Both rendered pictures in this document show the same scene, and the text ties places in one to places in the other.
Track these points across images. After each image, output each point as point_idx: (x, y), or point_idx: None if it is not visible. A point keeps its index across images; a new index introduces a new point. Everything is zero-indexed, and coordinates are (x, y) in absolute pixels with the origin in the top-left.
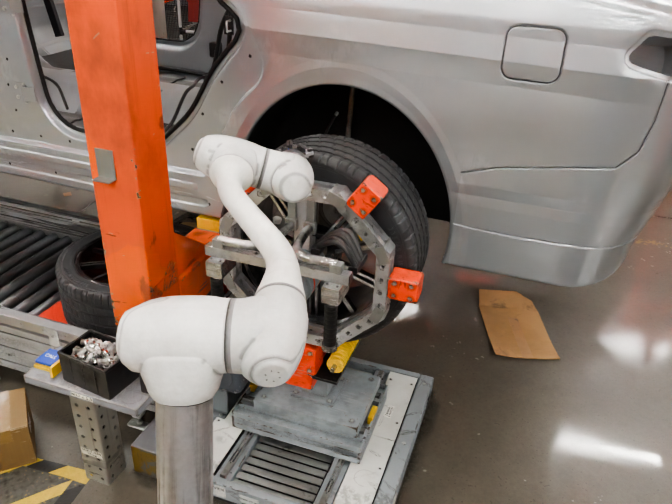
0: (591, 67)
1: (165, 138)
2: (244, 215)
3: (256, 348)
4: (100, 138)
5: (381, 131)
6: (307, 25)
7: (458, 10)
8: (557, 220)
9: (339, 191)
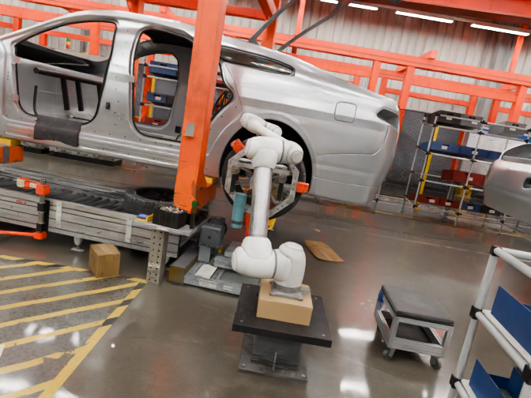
0: (364, 118)
1: None
2: (268, 131)
3: (293, 148)
4: (190, 118)
5: None
6: (262, 96)
7: (319, 95)
8: (352, 174)
9: None
